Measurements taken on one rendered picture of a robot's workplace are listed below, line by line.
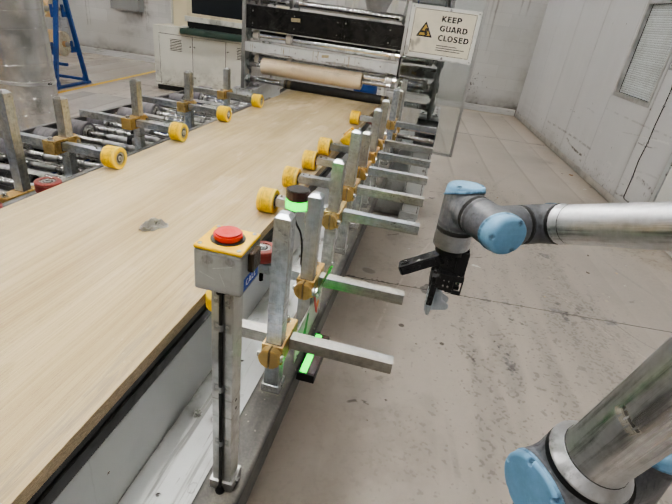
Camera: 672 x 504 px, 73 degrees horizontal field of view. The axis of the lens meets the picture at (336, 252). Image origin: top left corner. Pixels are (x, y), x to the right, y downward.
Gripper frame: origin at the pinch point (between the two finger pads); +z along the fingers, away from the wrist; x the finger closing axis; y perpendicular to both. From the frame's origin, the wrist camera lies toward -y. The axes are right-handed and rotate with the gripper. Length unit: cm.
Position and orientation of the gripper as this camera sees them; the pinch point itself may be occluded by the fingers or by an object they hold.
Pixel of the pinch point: (425, 309)
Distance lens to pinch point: 128.4
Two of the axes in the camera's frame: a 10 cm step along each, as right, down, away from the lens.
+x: 2.3, -4.3, 8.7
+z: -1.2, 8.8, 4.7
